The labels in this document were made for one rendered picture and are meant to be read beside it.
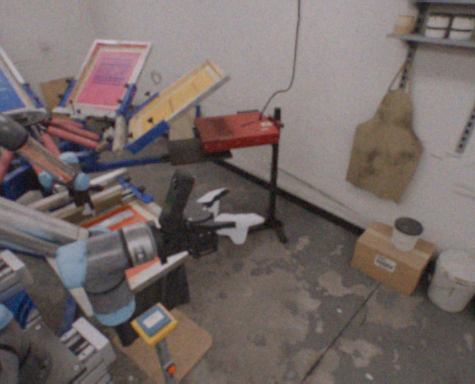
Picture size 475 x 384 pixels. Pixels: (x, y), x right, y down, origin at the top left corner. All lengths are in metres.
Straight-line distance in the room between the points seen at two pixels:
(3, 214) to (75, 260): 0.16
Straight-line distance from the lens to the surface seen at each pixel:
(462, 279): 2.66
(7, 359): 0.84
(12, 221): 0.69
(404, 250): 2.78
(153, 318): 1.37
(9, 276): 1.42
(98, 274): 0.60
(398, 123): 2.62
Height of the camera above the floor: 2.06
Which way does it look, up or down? 35 degrees down
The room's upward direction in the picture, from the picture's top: straight up
